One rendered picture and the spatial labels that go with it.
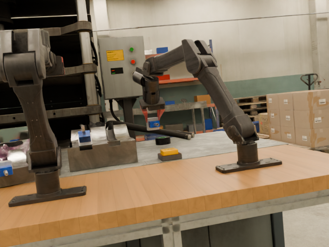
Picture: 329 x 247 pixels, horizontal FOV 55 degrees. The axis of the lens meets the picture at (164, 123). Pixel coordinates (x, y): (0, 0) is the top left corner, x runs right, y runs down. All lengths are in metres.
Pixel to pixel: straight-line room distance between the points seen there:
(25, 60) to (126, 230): 0.46
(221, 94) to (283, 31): 8.03
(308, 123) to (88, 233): 4.32
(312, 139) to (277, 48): 4.40
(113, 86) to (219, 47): 6.39
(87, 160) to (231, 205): 0.63
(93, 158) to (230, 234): 0.66
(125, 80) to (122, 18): 6.08
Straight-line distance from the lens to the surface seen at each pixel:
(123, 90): 2.11
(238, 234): 1.47
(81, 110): 1.99
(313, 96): 4.85
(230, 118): 1.01
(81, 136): 1.22
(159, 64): 1.23
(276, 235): 1.55
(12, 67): 0.80
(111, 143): 1.29
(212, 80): 1.05
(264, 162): 1.04
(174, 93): 7.98
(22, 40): 0.87
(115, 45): 2.14
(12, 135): 2.09
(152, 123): 1.35
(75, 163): 1.25
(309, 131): 4.89
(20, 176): 1.20
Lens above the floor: 1.04
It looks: 4 degrees down
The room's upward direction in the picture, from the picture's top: 6 degrees counter-clockwise
